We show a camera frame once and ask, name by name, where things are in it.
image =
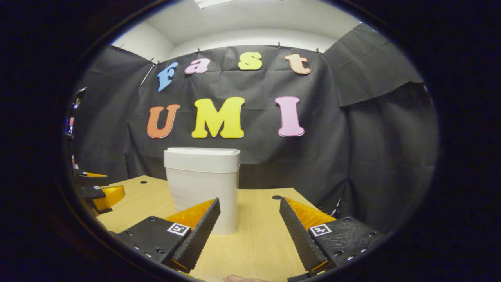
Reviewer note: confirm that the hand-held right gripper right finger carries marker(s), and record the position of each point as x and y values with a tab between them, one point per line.
299	239

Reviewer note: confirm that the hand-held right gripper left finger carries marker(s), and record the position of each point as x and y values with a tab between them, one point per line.
199	235

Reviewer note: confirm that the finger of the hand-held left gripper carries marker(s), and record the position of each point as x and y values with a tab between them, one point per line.
94	175
94	192

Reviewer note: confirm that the white desktop garbage bin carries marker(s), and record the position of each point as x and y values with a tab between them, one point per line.
199	180

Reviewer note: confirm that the wooden desktop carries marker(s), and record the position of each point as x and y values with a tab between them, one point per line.
254	235

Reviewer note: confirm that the computer monitor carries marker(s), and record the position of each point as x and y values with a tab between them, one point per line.
70	125

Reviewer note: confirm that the black backdrop cloth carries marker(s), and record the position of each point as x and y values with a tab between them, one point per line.
352	137

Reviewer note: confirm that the ceiling light panel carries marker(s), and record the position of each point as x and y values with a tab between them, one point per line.
215	3

